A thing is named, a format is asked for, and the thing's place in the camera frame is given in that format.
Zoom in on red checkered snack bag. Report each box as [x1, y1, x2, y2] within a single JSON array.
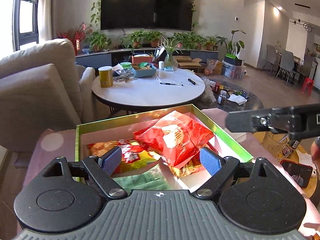
[[133, 111, 214, 178]]

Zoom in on red yellow chip bag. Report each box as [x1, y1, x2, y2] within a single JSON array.
[[86, 139, 161, 174]]

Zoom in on red plastic stool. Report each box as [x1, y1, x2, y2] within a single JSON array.
[[302, 77, 313, 95]]

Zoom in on smartphone with red case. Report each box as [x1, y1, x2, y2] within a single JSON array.
[[280, 160, 313, 189]]

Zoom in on pale green snack bag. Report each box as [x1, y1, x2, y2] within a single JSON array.
[[114, 164, 170, 194]]

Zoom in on green cardboard box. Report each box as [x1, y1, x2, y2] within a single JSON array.
[[75, 105, 253, 192]]

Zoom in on grey dining chair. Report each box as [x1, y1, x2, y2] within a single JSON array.
[[276, 50, 296, 85]]

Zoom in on white crumpled tissue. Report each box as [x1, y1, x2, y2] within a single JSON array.
[[227, 94, 247, 105]]

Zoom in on dark glass jar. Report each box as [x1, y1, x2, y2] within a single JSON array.
[[217, 90, 227, 105]]

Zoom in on dark round side table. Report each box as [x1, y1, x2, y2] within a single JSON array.
[[195, 79, 264, 112]]

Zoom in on black marker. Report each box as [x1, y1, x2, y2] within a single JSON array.
[[188, 79, 196, 85]]

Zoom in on yellow cylindrical can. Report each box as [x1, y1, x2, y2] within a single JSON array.
[[98, 66, 113, 88]]

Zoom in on beige sofa armchair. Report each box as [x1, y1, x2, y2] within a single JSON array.
[[1, 39, 95, 152]]

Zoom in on white round table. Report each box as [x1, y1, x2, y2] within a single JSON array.
[[92, 68, 206, 112]]

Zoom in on black pen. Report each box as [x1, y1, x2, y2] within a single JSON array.
[[160, 82, 184, 86]]

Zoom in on blue snack basket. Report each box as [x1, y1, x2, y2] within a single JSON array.
[[131, 63, 157, 78]]

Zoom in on dark tv console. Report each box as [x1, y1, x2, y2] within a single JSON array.
[[75, 48, 219, 69]]

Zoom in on open cardboard box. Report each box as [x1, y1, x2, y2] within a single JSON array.
[[173, 56, 203, 69]]

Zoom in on glass vase with plant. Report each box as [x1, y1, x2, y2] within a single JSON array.
[[160, 36, 179, 67]]

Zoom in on red decorative branches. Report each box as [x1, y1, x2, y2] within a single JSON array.
[[56, 22, 92, 55]]

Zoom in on black wall television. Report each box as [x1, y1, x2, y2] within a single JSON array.
[[100, 0, 194, 31]]

